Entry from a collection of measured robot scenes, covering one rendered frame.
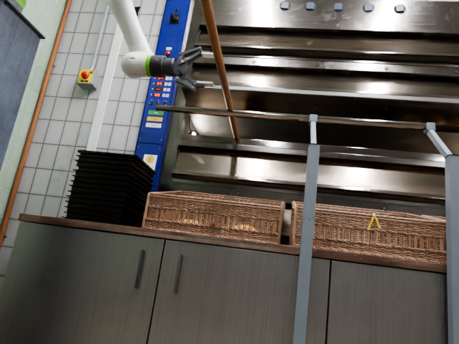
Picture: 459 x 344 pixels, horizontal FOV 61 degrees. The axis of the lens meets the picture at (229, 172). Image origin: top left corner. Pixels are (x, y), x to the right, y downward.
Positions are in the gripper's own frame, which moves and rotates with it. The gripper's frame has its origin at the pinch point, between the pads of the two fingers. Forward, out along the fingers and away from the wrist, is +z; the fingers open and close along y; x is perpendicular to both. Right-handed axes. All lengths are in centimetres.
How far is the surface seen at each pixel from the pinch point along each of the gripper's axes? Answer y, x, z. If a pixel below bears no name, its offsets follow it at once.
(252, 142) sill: 10, -55, 15
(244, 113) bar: 10.8, -17.4, 13.4
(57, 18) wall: -59, -51, -116
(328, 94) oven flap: -13, -40, 51
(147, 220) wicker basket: 65, -8, -19
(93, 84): -16, -51, -81
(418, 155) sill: 10, -54, 99
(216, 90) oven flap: -12.5, -41.6, -6.2
